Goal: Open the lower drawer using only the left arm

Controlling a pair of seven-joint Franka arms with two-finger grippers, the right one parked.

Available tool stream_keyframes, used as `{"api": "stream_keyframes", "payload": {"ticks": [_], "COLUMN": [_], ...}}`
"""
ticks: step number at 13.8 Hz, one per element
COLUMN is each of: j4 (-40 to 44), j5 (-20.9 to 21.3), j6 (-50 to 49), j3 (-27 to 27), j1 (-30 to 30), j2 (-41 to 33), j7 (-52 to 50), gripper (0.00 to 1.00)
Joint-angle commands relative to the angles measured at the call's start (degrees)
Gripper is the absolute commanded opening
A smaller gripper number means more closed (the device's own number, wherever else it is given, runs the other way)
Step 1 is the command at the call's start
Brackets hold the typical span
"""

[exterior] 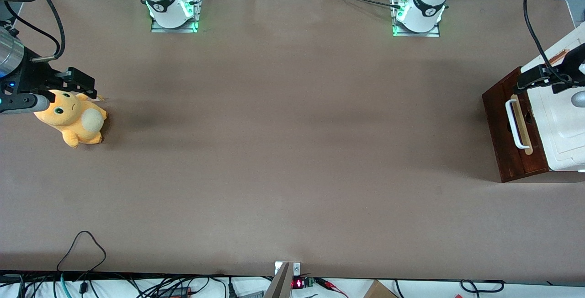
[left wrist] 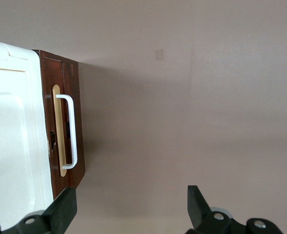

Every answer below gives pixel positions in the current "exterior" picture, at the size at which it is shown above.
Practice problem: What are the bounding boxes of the brown cardboard box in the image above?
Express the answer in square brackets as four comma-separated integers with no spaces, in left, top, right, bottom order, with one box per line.
[363,279,399,298]

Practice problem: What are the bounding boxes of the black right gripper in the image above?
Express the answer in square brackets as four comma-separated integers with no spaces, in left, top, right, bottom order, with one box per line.
[0,47,98,100]

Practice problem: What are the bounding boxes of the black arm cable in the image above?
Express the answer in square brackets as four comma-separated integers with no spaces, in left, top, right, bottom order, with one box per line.
[4,0,62,47]
[523,0,577,86]
[42,0,66,60]

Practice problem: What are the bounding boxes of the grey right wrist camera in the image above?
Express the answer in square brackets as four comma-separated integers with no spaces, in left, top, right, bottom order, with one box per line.
[0,93,50,115]

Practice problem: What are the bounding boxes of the white drawer handle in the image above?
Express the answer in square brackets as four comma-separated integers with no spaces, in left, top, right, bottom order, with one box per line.
[505,99,531,149]

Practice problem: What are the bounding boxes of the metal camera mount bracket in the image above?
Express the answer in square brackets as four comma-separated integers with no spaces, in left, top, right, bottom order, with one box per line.
[263,261,302,298]

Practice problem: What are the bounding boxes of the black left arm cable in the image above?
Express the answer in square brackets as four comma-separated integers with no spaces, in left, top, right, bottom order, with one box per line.
[523,0,577,86]

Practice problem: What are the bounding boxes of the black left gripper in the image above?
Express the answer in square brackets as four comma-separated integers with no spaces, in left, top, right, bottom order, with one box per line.
[514,48,585,94]

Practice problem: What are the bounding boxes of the black coiled cable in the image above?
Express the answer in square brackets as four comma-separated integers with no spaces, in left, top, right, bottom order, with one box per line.
[459,279,506,294]

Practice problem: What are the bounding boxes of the dark brown wooden drawer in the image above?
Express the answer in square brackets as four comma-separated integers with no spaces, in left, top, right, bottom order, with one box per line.
[482,66,551,184]

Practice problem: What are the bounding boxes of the red clip leads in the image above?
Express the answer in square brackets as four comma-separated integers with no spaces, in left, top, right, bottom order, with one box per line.
[315,278,349,297]

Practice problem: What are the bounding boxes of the orange plush toy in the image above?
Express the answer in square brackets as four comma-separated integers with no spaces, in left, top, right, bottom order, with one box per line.
[33,89,108,149]

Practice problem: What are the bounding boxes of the light wooden strip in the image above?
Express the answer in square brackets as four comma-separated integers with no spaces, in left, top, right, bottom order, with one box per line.
[511,94,535,156]

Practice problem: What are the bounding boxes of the white drawer cabinet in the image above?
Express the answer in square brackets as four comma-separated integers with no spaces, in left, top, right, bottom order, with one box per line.
[520,21,585,173]

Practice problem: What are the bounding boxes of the black looped cable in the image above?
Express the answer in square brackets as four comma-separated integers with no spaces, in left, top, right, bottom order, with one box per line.
[57,230,107,286]

